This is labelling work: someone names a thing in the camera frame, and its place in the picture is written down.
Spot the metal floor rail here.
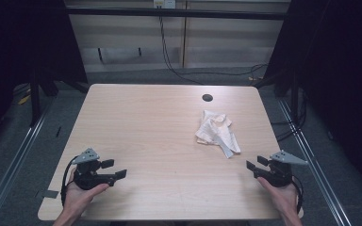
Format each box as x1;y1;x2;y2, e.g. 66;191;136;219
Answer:
277;98;354;226
0;102;54;226

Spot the person's left hand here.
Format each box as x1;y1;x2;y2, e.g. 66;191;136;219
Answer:
63;169;110;218

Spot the white wall outlet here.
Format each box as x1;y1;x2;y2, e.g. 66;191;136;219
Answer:
153;0;177;9

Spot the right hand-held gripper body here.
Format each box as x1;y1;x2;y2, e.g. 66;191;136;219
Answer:
254;150;309;188

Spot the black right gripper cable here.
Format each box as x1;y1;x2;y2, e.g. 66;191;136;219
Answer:
291;174;305;215

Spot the black metal stand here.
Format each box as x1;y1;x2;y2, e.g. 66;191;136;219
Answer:
28;67;42;127

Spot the long black floor cable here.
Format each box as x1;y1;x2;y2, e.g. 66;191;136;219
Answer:
157;15;269;87

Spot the person's right hand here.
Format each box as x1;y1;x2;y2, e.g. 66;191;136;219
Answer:
256;176;301;218

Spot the dark curtain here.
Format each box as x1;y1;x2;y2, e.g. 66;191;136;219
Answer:
263;0;362;189
0;0;89;152

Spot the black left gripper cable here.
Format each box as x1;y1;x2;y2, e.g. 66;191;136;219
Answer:
60;155;78;207

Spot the grey tape piece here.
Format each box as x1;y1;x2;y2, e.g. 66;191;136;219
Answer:
41;189;60;200

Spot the black horizontal bar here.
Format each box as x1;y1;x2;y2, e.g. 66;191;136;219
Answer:
65;7;289;21

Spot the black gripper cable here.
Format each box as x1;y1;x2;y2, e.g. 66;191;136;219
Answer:
291;174;305;215
60;155;78;207

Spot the bundle of black cables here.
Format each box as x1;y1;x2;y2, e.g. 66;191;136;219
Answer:
270;89;308;143

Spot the yellow object on floor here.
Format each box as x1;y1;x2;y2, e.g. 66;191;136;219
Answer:
17;93;32;105

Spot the white cloth with strap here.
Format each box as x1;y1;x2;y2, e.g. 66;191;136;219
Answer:
194;109;242;159

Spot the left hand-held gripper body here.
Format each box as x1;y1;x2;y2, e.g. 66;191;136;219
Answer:
71;147;118;191

